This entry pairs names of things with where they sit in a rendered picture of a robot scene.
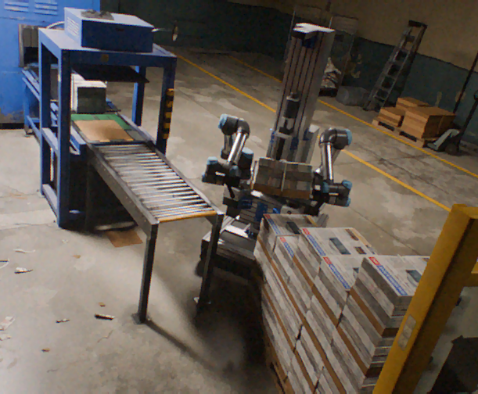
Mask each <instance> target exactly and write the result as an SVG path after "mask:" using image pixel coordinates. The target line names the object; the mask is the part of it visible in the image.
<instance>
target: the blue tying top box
mask: <svg viewBox="0 0 478 394"><path fill-rule="evenodd" d="M64 9H65V34H67V36H68V37H69V38H72V39H73V40H74V41H76V42H77V44H79V45H80V46H84V47H96V48H110V49H123V50H135V51H148V52H153V44H154V35H155V32H152V33H150V31H151V30H155V27H153V26H151V25H149V24H148V23H147V22H145V21H142V20H140V19H139V18H137V17H135V16H130V15H122V14H115V13H111V15H112V16H113V19H114V20H106V19H98V18H87V17H83V16H81V11H86V10H82V9H67V8H66V7H64Z"/></svg>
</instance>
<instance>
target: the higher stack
mask: <svg viewBox="0 0 478 394"><path fill-rule="evenodd" d="M428 260H429V256H402V257H400V256H399V254H397V256H387V255H367V256H364V259H363V261H362V262H361V267H359V270H358V275H357V278H356V280H355V284H354V285H353V289H354V290H355V292H356V293H358V295H359V296H360V298H361V299H362V301H363V302H364V303H365V305H366V307H368V308H369V310H370V311H371V312H372V314H373V316H374V318H375V319H377V321H378V322H379V323H380V325H381V326H382V328H383V329H392V328H400V326H401V323H402V321H403V318H404V315H405V313H406V311H408V310H407V309H408V307H409V305H410V303H411V300H412V297H413V295H414V293H415V290H416V288H417V285H418V283H419V280H421V278H422V274H423V272H424V270H425V268H426V265H427V262H428ZM348 298H349V299H348V301H347V304H344V306H345V308H343V312H342V314H343V316H342V317H341V322H340V327H341V328H342V329H343V331H344V333H345V335H346V336H347V338H348V340H349V342H350V344H352V346H353V347H354V350H355V351H356V353H357V354H358V355H359V358H361V360H362V362H363V363H364V365H365V367H366V368H367V370H368V369H378V368H383V366H384V364H385V361H386V358H387V356H388V354H389V351H390V348H391V346H393V345H392V344H393V343H394V340H395V338H396V336H390V337H380V335H379V333H378V331H377V330H376V329H375V328H374V327H373V326H372V324H371V322H370V321H369V319H368V318H367V317H366V316H365V315H364V313H363V312H362V310H361V309H360V307H359V306H358V304H357V303H356V302H355V301H354V300H353V298H352V297H351V295H350V296H349V297H348ZM334 336H335V337H334V342H332V347H331V348H330V350H329V353H328V356H326V357H328V358H327V360H328V362H329V364H330V366H331V368H332V370H333V372H334V374H336V376H337V377H338V380H339V382H340V384H341V385H342V388H343V390H345V392H346V394H372V391H373V389H374V387H375V385H376V384H377V381H378V379H379V375H375V376H364V374H363V373H362V371H361V369H360V367H359V365H357V363H356V362H355V360H354V358H353V356H352V354H351V353H350V352H349V351H348V348H347V347H346V345H345V343H344V342H343V340H342V338H341V337H340V336H339V334H338V333H337V332H336V333H335V335H334ZM318 381H319V384H318V388H317V391H316V392H317V394H340V392H339V390H338V388H337V387H336V384H334V382H333V380H332V378H331V376H330V374H329V372H328V370H327V368H326V367H325V365H324V368H323V370H322V373H321V376H320V379H318Z"/></svg>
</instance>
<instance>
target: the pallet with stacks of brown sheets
mask: <svg viewBox="0 0 478 394"><path fill-rule="evenodd" d="M456 116H457V115H454V114H452V113H451V112H448V111H446V110H443V109H440V108H437V107H436V106H430V105H429V104H426V103H424V102H421V101H418V100H416V99H413V98H398V99H397V103H396V107H395V108H394V107H388V108H380V111H379V115H378V117H374V119H373V121H372V124H374V125H376V126H377V127H380V129H381V128H382V130H385V131H387V132H389V133H391V134H394V135H396V136H398V137H399V138H403V139H405V140H407V141H409V142H411V143H412V144H413V145H417V146H418V147H420V148H425V147H426V143H427V142H430V141H431V142H434V143H435V142H436V141H437V140H438V139H439V138H440V137H442V136H443V135H444V133H445V132H446V131H447V130H448V129H451V127H452V124H453V121H454V119H455V117H456ZM381 122H383V123H384V124H388V125H390V126H391V127H394V131H390V130H388V128H386V127H384V126H381V125H380V124H381ZM403 132H404V133H406V134H409V135H411V136H412V137H416V138H417V141H412V140H411V139H409V138H406V137H405V136H402V133H403Z"/></svg>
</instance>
